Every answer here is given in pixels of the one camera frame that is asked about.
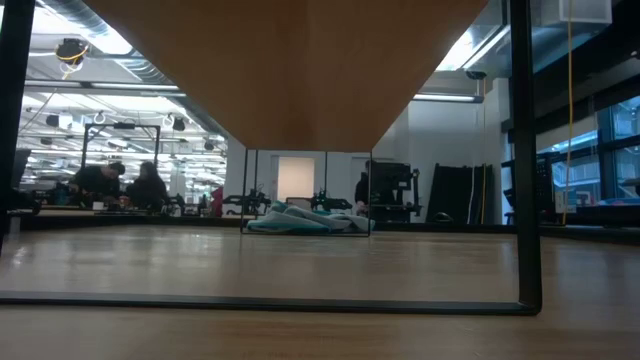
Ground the black reel with yellow cable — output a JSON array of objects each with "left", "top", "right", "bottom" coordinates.
[{"left": 53, "top": 37, "right": 90, "bottom": 66}]

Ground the black background rig frame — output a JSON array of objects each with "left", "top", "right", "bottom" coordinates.
[{"left": 81, "top": 122, "right": 162, "bottom": 201}]

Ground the ceiling tube light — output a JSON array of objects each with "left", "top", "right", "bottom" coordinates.
[{"left": 412, "top": 92, "right": 484, "bottom": 104}]

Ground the light blue teal-edged cloth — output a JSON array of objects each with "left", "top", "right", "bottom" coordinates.
[{"left": 245, "top": 199, "right": 376, "bottom": 235}]

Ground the black leaning panel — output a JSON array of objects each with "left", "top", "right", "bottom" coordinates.
[{"left": 425, "top": 162, "right": 496, "bottom": 225}]

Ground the red background object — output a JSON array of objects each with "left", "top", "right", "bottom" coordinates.
[{"left": 209, "top": 186, "right": 225, "bottom": 217}]

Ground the white paper sign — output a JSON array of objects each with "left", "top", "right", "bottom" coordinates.
[{"left": 553, "top": 189, "right": 579, "bottom": 215}]

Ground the hanging yellow cable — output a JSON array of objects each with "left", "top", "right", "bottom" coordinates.
[{"left": 562, "top": 0, "right": 575, "bottom": 226}]

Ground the black equipment cart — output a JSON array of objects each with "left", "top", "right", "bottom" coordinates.
[{"left": 367, "top": 160, "right": 424, "bottom": 224}]

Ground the person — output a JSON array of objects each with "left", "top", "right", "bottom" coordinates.
[
  {"left": 68, "top": 160, "right": 127, "bottom": 209},
  {"left": 353, "top": 159, "right": 374, "bottom": 217},
  {"left": 124, "top": 160, "right": 170, "bottom": 211}
]

